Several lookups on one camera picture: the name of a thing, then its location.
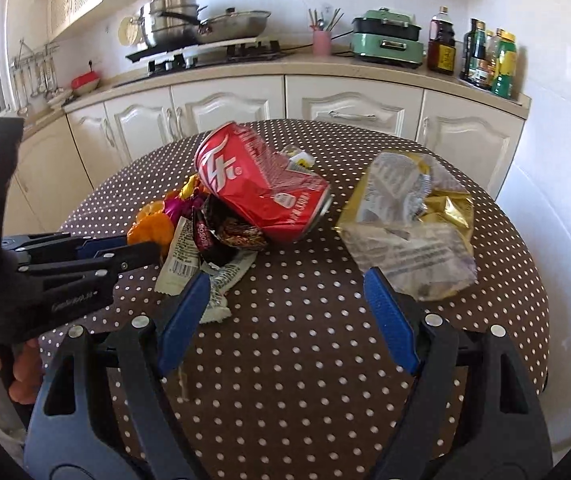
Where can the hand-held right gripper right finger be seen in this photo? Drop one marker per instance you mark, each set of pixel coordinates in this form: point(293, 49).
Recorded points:
point(390, 317)

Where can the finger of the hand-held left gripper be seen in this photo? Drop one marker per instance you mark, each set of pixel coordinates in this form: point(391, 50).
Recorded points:
point(100, 247)
point(130, 260)

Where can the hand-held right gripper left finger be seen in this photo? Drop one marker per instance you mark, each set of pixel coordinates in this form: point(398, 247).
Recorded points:
point(185, 320)

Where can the orange candy wrapper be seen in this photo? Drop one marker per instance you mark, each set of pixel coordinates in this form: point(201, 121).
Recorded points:
point(153, 225)

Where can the white barcode snack wrapper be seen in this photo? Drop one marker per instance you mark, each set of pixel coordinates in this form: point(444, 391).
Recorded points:
point(180, 260)

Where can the silver white snack wrapper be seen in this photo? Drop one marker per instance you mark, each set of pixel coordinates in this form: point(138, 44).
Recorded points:
point(220, 280)

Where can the magenta and gold candy wrapper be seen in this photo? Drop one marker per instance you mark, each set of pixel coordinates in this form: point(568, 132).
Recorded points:
point(178, 202)

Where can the gold and clear snack bag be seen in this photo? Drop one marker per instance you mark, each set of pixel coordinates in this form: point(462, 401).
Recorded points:
point(415, 240)

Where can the dark patterned snack wrapper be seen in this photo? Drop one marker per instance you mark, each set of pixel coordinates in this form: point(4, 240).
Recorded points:
point(235, 232)

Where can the crushed red soda can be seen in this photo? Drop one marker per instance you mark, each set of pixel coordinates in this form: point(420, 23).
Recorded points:
point(260, 185)

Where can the yellow and white wrapper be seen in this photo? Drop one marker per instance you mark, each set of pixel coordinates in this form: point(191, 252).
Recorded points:
point(298, 157)

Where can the person's left hand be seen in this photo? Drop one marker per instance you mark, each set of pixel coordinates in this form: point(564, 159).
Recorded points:
point(23, 375)

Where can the brown polka dot tablecloth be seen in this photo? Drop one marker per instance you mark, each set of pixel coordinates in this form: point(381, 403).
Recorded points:
point(290, 360)

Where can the red bowl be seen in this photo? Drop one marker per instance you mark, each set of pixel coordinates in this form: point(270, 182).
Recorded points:
point(85, 82)

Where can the row of hanging steel utensils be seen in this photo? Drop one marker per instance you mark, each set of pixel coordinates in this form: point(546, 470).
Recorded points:
point(35, 75)

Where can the cream kitchen base cabinet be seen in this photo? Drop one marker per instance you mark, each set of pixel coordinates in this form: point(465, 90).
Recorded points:
point(230, 102)

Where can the pale round plate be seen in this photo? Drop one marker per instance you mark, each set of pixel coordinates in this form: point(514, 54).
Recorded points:
point(126, 30)

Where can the black gas stove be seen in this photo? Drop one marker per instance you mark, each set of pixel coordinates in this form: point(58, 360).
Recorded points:
point(215, 55)

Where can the stacked steel stockpot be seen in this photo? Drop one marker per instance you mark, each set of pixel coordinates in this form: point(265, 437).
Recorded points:
point(170, 25)

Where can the steel frying pan with lid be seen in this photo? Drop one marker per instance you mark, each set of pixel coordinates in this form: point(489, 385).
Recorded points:
point(235, 22)

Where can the dark green glass bottle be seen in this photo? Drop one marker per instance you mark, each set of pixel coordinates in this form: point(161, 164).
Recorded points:
point(474, 60)

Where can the dark sauce bottle yellow label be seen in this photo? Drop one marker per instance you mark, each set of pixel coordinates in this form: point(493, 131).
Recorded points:
point(440, 50)

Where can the green electric cooker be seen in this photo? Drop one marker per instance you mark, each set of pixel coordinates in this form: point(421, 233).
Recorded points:
point(388, 45)

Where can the pink utensil holder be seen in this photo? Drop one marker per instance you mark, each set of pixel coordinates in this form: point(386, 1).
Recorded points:
point(322, 44)

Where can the amber oil bottle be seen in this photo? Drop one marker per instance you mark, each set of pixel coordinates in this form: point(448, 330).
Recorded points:
point(491, 45)

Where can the wall socket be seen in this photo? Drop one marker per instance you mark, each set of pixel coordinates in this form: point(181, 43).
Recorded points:
point(92, 64)

